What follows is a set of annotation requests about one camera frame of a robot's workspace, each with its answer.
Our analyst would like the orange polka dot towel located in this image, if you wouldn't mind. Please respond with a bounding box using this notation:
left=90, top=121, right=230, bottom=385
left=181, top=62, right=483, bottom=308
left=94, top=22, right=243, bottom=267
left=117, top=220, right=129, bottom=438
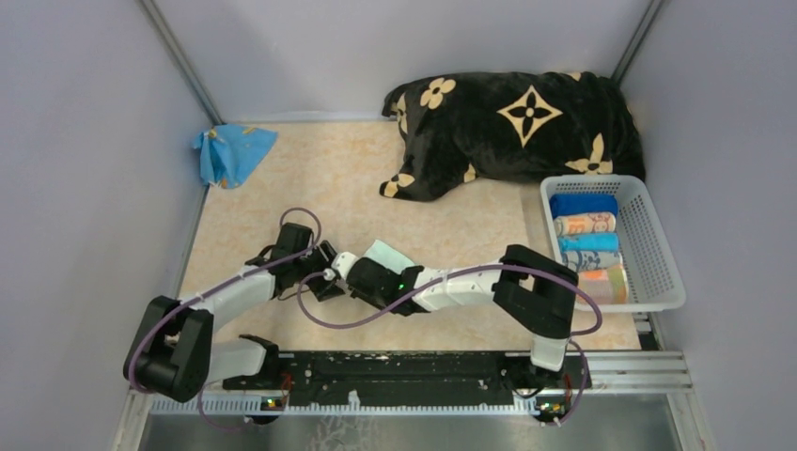
left=578, top=265, right=630, bottom=305

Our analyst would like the black beige flower blanket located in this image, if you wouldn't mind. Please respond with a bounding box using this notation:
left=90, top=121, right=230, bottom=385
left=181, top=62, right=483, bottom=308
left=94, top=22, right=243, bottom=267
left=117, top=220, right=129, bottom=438
left=379, top=71, right=647, bottom=202

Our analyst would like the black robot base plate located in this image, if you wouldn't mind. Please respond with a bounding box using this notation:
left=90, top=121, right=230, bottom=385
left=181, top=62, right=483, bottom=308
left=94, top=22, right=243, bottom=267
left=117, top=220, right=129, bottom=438
left=222, top=351, right=592, bottom=410

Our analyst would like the dark blue rolled towel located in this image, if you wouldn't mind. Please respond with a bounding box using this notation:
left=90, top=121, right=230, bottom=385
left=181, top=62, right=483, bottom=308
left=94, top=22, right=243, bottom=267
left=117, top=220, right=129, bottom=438
left=549, top=194, right=619, bottom=218

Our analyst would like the beige orange rolled towel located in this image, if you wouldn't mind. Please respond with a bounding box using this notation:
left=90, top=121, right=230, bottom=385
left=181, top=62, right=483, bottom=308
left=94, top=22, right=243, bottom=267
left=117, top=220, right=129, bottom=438
left=553, top=211, right=617, bottom=237

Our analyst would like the light blue crumpled cloth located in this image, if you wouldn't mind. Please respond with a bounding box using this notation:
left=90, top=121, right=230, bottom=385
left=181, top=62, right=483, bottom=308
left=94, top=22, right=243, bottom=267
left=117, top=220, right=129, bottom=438
left=192, top=124, right=278, bottom=190

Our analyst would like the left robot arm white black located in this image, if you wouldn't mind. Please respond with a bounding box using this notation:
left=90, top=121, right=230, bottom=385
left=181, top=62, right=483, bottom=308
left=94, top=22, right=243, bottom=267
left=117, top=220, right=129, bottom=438
left=122, top=223, right=336, bottom=402

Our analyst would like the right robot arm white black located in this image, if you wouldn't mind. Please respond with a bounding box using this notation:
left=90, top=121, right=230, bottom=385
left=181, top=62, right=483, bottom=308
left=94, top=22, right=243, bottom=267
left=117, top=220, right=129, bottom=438
left=331, top=244, right=578, bottom=387

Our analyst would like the blue white patterned towel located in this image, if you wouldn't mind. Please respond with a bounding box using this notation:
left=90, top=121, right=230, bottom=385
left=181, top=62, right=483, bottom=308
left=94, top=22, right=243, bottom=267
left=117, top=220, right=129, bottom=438
left=561, top=250, right=623, bottom=272

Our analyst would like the white plastic basket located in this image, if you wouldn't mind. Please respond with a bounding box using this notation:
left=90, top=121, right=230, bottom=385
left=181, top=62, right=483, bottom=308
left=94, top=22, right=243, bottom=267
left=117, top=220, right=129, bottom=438
left=539, top=175, right=686, bottom=314

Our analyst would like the cyan rolled towel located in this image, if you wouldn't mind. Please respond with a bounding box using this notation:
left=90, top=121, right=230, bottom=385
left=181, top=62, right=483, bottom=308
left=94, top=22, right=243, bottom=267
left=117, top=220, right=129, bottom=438
left=556, top=232, right=620, bottom=252

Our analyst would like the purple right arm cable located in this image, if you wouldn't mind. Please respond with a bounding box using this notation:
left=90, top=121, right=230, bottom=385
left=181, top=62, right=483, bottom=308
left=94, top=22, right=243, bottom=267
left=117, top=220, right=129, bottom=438
left=296, top=263, right=604, bottom=427

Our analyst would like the aluminium rail frame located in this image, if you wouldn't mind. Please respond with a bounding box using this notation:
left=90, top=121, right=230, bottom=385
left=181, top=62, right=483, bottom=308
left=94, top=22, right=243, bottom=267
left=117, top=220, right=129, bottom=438
left=143, top=350, right=693, bottom=416

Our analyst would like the mint green towel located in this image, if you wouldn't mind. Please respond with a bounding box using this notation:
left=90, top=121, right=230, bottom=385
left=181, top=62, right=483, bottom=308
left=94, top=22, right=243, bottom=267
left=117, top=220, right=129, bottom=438
left=363, top=240, right=415, bottom=273

